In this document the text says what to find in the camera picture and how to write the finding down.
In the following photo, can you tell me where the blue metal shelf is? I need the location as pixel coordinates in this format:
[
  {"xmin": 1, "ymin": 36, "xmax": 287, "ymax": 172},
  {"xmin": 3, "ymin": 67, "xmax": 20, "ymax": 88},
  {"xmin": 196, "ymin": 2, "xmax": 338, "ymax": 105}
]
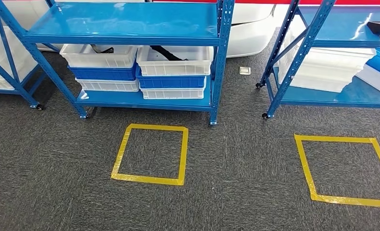
[
  {"xmin": 0, "ymin": 0, "xmax": 46, "ymax": 112},
  {"xmin": 0, "ymin": 0, "xmax": 236, "ymax": 126},
  {"xmin": 255, "ymin": 0, "xmax": 380, "ymax": 120}
]

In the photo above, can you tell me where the yellow floor tape square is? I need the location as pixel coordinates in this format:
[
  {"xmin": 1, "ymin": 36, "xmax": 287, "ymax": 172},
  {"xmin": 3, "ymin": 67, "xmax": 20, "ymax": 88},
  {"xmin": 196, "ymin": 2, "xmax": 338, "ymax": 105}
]
[
  {"xmin": 293, "ymin": 134, "xmax": 380, "ymax": 210},
  {"xmin": 110, "ymin": 123, "xmax": 190, "ymax": 187}
]

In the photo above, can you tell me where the white vehicle with red stripe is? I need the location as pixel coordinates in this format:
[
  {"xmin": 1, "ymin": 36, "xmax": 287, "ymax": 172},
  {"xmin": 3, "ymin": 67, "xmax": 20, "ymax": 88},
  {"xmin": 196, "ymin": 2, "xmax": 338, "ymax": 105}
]
[{"xmin": 0, "ymin": 0, "xmax": 380, "ymax": 59}]

